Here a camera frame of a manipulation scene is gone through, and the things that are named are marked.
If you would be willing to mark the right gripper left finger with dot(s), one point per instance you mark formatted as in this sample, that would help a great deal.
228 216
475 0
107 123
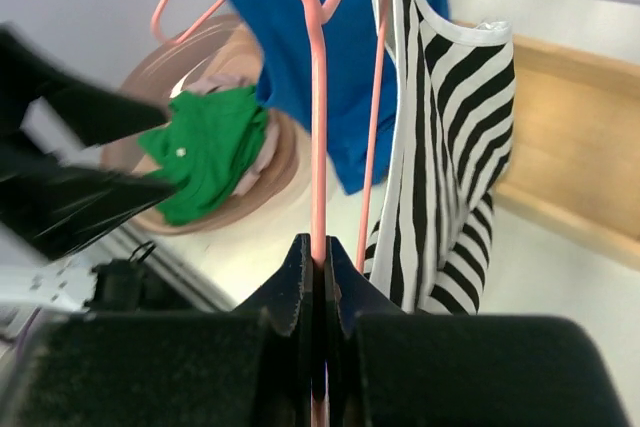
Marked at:
284 304

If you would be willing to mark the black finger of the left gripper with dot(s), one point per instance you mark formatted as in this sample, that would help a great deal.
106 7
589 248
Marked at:
59 210
96 116

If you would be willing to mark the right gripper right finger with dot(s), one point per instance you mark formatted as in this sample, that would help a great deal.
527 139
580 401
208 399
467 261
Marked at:
348 295

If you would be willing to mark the green tank top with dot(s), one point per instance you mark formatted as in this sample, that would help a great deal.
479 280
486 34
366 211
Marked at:
201 150

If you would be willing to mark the pink hanger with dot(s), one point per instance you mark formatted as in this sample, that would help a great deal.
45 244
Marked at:
325 392
173 21

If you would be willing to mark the blue tank top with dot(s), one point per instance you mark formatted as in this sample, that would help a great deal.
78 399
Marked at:
285 80

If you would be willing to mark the black white striped tank top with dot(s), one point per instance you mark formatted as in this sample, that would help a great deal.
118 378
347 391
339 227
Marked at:
430 249

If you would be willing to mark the translucent pink plastic basin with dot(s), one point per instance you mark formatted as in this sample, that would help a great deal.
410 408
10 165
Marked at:
223 44

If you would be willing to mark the wooden clothes rack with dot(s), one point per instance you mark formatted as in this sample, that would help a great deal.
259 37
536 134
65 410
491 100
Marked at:
575 163

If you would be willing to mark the aluminium mounting rail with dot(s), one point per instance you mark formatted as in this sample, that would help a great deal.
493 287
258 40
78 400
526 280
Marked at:
180 274

